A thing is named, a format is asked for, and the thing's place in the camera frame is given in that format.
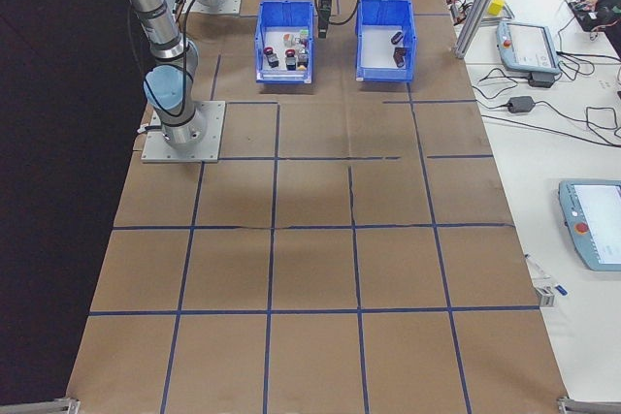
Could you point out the blue bin holding pushbuttons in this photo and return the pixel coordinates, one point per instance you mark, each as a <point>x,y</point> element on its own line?
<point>286,11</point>

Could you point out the blue bin holding two parts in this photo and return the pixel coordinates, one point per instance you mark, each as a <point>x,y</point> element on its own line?
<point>383,9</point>

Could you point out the black electronics box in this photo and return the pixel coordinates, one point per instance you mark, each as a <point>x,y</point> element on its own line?
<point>597,17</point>

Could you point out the small grey box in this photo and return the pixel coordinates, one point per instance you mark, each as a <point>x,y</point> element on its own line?
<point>545,297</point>

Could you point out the yellow pushbutton black body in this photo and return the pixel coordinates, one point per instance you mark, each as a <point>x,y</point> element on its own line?
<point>302,64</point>

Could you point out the red pushbutton black body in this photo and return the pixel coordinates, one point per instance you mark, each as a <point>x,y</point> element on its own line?
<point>291,63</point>
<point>273,61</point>

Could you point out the black oval part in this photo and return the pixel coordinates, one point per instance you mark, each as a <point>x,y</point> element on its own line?
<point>397,37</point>

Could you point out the dark brown block part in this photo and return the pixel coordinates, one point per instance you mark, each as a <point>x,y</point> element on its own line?
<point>400,56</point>

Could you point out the yellow cube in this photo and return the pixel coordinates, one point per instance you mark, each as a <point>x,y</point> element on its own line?
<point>496,7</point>

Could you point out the small metal tray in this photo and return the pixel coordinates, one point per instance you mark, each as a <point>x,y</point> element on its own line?
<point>509,14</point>

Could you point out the grey blue teach pendant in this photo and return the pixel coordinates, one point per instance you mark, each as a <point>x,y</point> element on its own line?
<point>529,45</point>
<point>592,230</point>

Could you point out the black power adapter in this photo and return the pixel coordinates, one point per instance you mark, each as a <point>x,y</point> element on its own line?
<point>542,80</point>
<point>520,104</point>

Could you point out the white desk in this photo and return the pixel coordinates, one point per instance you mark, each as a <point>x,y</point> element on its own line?
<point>533,167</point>

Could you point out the clear white pen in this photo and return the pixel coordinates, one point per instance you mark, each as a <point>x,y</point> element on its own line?
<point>538,269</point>

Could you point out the aluminium corner profile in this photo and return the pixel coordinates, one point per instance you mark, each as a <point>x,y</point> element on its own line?
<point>589,405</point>
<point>43,406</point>

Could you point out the green white switch part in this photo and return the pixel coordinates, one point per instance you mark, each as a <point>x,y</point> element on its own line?
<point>304,34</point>

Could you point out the grey black switch part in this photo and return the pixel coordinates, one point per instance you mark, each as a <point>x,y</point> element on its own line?
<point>303,49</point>

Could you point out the white orange switch part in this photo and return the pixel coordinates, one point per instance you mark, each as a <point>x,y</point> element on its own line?
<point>287,38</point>

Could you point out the black frame cover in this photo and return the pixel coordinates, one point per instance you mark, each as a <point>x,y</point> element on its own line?
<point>48,142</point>

